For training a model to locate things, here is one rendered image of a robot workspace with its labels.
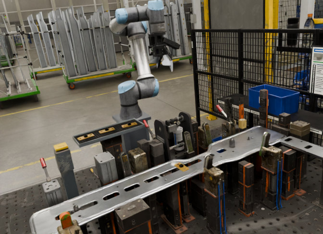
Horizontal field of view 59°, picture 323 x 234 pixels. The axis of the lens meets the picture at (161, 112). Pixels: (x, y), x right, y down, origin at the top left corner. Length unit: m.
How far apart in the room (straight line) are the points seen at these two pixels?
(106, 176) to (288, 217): 0.93
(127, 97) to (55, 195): 0.77
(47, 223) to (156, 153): 0.62
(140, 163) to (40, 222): 0.51
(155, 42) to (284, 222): 1.10
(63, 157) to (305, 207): 1.27
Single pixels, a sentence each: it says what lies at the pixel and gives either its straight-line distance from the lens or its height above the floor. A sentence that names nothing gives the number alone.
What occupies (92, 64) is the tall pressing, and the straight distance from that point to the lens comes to 8.50.
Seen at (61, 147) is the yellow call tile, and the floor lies 1.16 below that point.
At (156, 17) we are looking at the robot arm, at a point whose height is 1.72.
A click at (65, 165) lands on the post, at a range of 1.54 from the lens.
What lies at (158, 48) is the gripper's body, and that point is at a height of 1.56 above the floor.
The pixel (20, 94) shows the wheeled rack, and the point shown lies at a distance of 7.34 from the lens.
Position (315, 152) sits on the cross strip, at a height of 1.00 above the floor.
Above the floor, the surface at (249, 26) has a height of 1.46.
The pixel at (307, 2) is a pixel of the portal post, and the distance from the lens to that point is 5.74.
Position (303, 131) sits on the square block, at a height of 1.03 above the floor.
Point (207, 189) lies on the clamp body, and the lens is 1.40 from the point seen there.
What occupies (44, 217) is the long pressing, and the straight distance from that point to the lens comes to 1.33.
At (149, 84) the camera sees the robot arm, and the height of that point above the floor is 1.30.
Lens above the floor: 1.74
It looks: 20 degrees down
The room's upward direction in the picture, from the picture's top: 6 degrees counter-clockwise
